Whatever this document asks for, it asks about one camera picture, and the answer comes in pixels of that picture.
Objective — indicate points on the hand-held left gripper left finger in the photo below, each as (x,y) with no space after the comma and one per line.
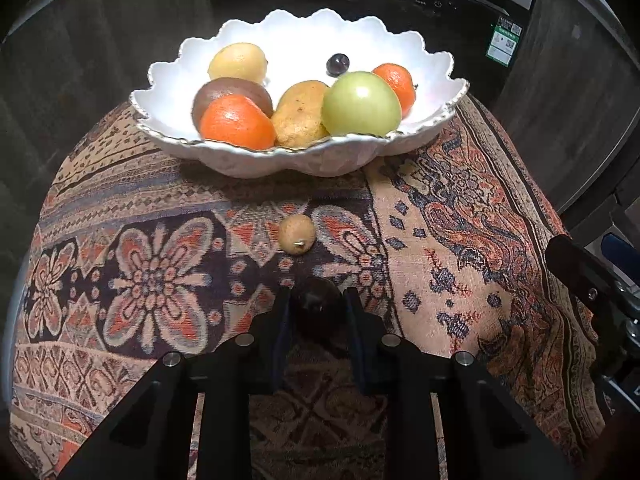
(280,330)

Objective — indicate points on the dark purple plum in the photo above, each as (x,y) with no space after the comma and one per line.
(315,310)

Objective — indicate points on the dark wooden cabinet door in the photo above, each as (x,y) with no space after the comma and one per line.
(570,85)
(100,60)

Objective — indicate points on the yellow lemon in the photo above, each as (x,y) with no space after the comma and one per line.
(237,62)

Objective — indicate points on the small tan longan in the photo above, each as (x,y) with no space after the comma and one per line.
(296,232)

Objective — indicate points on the green white sticker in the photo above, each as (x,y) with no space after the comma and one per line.
(505,40)

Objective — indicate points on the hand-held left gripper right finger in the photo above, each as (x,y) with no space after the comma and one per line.
(357,330)

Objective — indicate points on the dark plum in bowl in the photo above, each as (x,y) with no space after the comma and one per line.
(338,64)

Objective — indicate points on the patterned tablecloth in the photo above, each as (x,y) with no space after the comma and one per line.
(150,280)

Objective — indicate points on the black built-in appliance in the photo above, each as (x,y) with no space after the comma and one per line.
(475,10)

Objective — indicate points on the white scalloped bowl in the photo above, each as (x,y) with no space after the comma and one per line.
(300,160)

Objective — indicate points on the brown kiwi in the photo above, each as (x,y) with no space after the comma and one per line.
(235,92)

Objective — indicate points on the yellow pear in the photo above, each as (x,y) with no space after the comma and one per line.
(300,115)

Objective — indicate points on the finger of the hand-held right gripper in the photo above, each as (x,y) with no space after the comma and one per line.
(575,265)
(620,250)

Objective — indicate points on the green apple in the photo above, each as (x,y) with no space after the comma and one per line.
(361,105)

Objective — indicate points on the orange mandarin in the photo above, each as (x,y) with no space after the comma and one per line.
(235,122)
(397,85)

